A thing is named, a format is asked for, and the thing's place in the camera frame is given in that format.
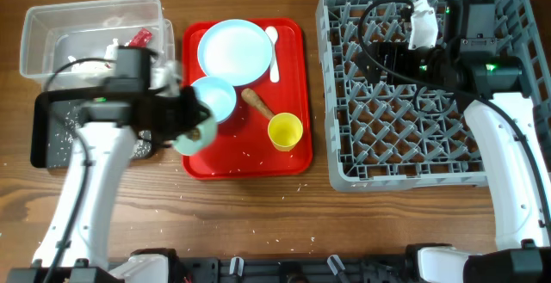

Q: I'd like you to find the black food waste tray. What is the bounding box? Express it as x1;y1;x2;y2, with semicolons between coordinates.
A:
29;87;154;169

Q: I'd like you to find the clear plastic waste bin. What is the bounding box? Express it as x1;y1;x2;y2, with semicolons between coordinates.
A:
19;0;175;85

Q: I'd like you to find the white plastic spoon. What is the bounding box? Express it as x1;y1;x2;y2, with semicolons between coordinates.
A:
265;26;280;83

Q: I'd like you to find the large light blue plate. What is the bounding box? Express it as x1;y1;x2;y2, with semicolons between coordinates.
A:
197;19;273;87

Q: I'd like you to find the dark mushroom scrap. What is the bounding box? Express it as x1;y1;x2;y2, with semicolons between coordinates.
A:
185;128;201;142

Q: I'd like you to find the red snack wrapper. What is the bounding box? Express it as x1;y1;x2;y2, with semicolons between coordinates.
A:
126;28;152;47

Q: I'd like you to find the yellow plastic cup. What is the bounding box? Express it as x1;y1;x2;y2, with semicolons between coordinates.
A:
268;113;304;151

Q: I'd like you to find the grey dishwasher rack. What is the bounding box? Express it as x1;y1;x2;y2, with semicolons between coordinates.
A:
316;0;550;192

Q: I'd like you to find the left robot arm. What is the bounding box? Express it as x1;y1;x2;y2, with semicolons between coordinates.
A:
7;46;217;283

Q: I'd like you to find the white tissue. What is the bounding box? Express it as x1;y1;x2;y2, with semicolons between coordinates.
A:
67;38;120;73

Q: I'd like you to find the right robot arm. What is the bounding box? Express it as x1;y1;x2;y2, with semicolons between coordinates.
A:
356;0;550;282

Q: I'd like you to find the mint green bowl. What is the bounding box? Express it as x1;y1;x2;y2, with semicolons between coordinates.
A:
171;108;218;157

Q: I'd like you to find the light blue rice bowl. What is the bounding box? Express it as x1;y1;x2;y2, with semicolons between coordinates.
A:
192;77;237;123

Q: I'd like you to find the white rice pile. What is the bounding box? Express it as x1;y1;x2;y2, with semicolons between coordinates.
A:
46;108;153;161

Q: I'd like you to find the brown sweet potato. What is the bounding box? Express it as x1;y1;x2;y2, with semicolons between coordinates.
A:
241;88;275;120

